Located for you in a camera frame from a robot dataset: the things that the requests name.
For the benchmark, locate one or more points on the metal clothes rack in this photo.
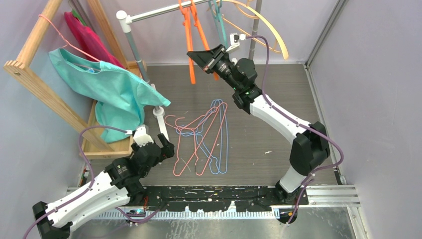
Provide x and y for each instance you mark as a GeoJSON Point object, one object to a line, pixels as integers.
{"type": "Point", "coordinates": [125, 21]}

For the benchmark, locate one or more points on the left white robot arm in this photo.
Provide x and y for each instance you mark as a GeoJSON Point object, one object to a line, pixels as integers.
{"type": "Point", "coordinates": [117, 185]}

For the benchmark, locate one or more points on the teal plastic hanger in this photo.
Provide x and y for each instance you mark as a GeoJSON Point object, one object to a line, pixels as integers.
{"type": "Point", "coordinates": [215, 7]}

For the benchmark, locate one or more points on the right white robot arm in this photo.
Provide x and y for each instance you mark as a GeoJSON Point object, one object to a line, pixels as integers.
{"type": "Point", "coordinates": [309, 148]}

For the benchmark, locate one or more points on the wooden clothes rack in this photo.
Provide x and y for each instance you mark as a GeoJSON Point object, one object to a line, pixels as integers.
{"type": "Point", "coordinates": [21, 71]}

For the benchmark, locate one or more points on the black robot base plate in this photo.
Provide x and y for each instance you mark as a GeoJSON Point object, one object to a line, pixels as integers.
{"type": "Point", "coordinates": [218, 201]}

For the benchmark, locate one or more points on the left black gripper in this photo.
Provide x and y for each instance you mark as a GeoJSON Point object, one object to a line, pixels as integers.
{"type": "Point", "coordinates": [167, 147]}

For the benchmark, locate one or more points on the teal shirt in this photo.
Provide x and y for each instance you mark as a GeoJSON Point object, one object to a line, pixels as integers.
{"type": "Point", "coordinates": [121, 95]}

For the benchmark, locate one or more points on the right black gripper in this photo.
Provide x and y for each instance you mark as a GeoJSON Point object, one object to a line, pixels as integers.
{"type": "Point", "coordinates": [208, 59]}

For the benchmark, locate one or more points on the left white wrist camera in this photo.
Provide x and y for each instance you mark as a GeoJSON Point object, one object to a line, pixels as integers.
{"type": "Point", "coordinates": [141, 136]}

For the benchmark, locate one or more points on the orange plastic hanger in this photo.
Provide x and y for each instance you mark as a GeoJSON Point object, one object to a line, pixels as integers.
{"type": "Point", "coordinates": [196, 23]}
{"type": "Point", "coordinates": [187, 24]}

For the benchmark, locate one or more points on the pink wire hanger on rack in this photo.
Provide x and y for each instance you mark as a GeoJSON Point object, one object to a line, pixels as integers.
{"type": "Point", "coordinates": [67, 43]}

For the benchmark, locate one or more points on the beige plastic hanger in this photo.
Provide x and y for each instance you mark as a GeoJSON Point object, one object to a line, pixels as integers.
{"type": "Point", "coordinates": [254, 13]}

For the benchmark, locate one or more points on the magenta garment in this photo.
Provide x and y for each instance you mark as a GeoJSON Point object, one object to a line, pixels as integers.
{"type": "Point", "coordinates": [89, 41]}

